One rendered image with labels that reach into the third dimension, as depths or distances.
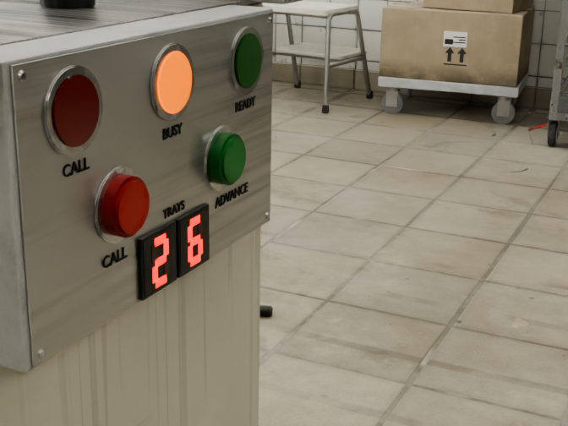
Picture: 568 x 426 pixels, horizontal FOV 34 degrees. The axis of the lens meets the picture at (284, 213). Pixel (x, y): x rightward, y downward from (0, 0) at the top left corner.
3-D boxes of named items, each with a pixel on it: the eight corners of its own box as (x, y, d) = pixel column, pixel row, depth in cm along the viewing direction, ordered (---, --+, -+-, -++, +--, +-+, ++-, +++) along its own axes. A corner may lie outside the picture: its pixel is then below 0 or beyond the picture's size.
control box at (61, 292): (-31, 358, 43) (-60, 54, 38) (227, 213, 63) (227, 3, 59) (32, 377, 41) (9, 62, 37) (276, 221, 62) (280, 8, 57)
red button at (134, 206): (90, 240, 45) (86, 180, 44) (126, 222, 47) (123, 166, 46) (117, 246, 44) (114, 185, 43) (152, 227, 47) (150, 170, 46)
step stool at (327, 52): (374, 98, 453) (379, 2, 439) (326, 113, 418) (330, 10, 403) (296, 87, 476) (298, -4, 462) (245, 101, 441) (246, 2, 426)
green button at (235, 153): (198, 188, 53) (197, 136, 52) (223, 175, 56) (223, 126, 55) (221, 192, 53) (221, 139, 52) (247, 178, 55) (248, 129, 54)
